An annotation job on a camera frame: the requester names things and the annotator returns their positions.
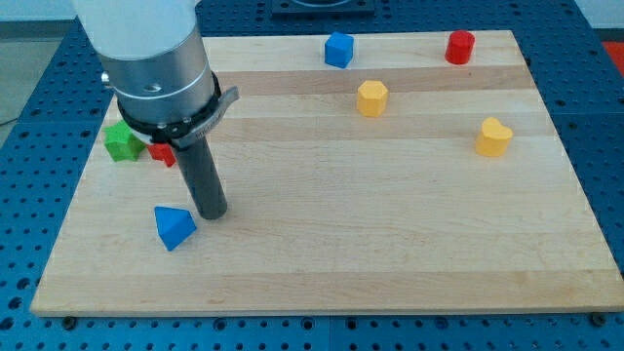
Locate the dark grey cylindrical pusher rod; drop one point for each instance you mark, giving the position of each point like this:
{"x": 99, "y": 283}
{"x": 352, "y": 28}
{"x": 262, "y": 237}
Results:
{"x": 198, "y": 169}

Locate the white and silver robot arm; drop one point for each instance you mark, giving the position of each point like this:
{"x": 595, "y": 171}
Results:
{"x": 155, "y": 61}

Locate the yellow hexagon block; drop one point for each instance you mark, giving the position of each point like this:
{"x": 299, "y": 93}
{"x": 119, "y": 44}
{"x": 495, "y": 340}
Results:
{"x": 372, "y": 97}

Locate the yellow heart block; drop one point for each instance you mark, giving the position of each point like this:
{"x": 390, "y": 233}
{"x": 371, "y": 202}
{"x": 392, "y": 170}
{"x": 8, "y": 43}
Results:
{"x": 493, "y": 138}

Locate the blue triangle block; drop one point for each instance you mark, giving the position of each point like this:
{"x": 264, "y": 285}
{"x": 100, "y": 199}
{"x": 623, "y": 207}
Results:
{"x": 174, "y": 226}

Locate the green star block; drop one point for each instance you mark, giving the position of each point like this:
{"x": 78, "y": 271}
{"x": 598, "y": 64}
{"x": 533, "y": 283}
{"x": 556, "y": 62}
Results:
{"x": 120, "y": 142}

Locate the blue cube block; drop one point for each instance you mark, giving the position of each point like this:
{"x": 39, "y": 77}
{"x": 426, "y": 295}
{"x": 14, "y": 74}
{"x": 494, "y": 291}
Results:
{"x": 338, "y": 49}

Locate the light wooden board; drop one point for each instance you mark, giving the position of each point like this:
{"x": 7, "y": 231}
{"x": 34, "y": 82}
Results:
{"x": 332, "y": 212}

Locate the red cylinder block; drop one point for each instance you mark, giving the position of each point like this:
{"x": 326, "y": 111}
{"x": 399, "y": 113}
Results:
{"x": 460, "y": 47}

